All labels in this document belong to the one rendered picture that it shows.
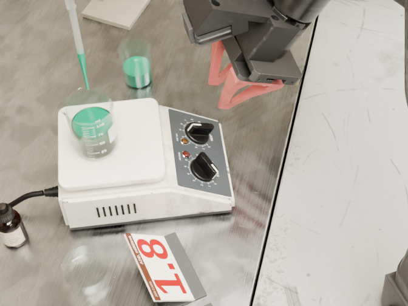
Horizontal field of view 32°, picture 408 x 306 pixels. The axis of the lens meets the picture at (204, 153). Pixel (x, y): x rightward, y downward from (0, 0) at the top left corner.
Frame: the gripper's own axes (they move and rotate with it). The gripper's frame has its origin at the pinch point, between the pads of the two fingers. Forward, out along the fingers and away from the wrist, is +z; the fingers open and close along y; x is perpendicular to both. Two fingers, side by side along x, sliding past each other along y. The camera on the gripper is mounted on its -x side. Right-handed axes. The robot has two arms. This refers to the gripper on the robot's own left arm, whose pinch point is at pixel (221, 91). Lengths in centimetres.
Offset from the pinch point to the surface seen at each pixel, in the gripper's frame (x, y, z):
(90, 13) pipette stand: -1.9, -28.6, 17.7
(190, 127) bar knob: -1.2, 0.8, 5.9
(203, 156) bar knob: -1.4, 5.5, 5.4
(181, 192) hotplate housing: -4.6, 9.0, 7.5
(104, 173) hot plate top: -12.7, 5.3, 9.1
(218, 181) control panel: 0.8, 7.7, 7.2
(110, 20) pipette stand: 0.0, -26.1, 16.2
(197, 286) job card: -3.6, 18.7, 11.7
